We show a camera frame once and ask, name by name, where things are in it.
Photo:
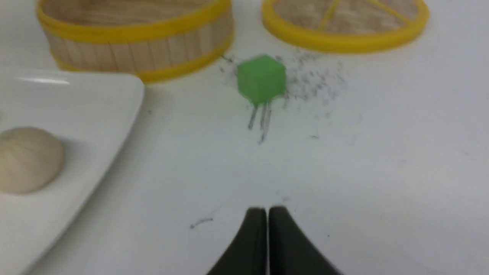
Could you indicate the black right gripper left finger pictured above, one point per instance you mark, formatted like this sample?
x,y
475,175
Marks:
x,y
247,253

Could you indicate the bamboo steamer basket yellow rim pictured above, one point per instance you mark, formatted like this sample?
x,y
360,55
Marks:
x,y
152,39

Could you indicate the white steamed bun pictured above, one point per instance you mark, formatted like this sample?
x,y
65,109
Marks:
x,y
30,159

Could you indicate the white rectangular plate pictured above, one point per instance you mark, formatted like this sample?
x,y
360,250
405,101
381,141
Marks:
x,y
60,134

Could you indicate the green cube block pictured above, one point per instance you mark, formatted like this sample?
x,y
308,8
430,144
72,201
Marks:
x,y
261,79

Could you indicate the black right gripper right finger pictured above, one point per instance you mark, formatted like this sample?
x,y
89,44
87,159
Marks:
x,y
290,251

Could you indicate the bamboo steamer lid yellow rim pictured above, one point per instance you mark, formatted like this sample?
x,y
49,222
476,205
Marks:
x,y
345,26

